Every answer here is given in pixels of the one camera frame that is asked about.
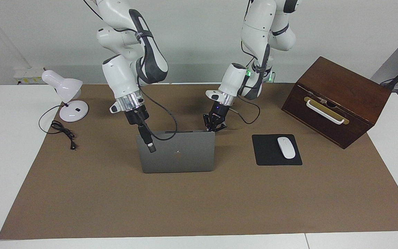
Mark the white box handle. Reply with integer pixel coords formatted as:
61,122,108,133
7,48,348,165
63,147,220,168
306,100,345,125

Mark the white computer mouse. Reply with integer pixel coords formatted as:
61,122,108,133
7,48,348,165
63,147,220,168
277,137,296,159

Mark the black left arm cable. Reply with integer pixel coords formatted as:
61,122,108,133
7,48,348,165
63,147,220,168
228,93,261,125

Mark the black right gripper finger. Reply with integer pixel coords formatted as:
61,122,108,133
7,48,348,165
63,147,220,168
138,125,153,153
142,123,157,152

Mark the dark brown wooden box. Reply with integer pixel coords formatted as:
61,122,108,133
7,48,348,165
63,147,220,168
281,56,392,149

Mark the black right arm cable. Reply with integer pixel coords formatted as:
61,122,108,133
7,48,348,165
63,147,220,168
82,0,179,141

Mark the white desk lamp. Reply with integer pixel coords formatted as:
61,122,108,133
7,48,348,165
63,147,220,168
41,70,89,123

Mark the white wall power strip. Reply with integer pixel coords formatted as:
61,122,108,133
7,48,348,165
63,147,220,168
13,67,45,85

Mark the black mouse pad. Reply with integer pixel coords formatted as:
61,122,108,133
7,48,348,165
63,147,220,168
252,134,303,166

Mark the black lamp power cord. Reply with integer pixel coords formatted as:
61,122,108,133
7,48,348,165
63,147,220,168
39,105,77,150

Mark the brown table mat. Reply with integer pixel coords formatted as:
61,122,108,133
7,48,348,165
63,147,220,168
0,83,398,240

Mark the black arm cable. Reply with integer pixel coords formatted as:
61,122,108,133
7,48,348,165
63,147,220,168
82,0,179,141
228,93,261,125

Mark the silver laptop computer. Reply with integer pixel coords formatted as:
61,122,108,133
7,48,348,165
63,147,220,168
136,130,216,174

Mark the gold handle backing plate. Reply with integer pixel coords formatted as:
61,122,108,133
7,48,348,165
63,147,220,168
304,96,350,125

